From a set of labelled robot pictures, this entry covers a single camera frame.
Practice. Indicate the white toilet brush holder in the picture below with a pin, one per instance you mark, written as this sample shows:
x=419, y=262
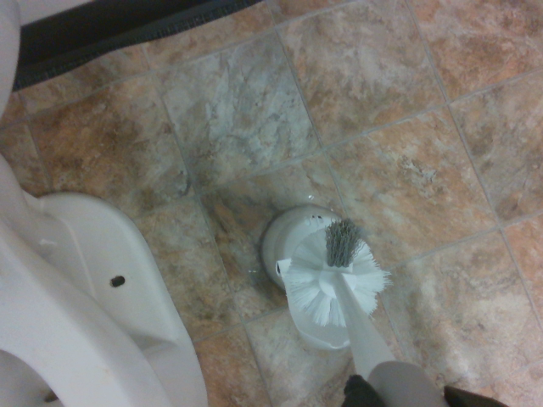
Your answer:
x=284, y=237

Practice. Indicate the white toilet brush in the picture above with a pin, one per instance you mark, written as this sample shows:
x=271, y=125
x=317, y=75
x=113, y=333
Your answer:
x=339, y=280

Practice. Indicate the black baseboard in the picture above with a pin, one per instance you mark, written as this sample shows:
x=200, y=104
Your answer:
x=106, y=29

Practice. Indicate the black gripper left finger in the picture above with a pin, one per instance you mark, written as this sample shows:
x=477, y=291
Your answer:
x=360, y=392

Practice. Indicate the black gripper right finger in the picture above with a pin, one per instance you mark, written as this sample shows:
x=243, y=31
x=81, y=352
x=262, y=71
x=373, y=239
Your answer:
x=471, y=398

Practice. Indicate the white toilet bowl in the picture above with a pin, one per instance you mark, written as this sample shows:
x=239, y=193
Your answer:
x=85, y=297

